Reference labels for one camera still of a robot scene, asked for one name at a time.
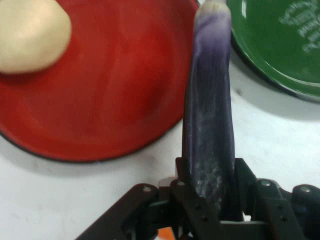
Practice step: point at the small orange object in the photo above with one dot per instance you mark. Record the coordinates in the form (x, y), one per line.
(166, 233)

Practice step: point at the beige bread bun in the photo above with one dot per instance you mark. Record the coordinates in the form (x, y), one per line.
(27, 35)

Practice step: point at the green bowl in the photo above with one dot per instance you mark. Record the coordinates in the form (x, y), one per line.
(270, 42)

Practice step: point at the red bowl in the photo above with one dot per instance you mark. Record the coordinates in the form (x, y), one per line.
(120, 87)

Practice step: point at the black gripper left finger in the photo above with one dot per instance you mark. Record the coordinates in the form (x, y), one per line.
(150, 212)

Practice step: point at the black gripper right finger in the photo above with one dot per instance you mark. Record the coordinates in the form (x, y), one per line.
(275, 212)

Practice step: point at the long purple eggplant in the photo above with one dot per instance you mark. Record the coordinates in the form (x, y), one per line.
(210, 112)

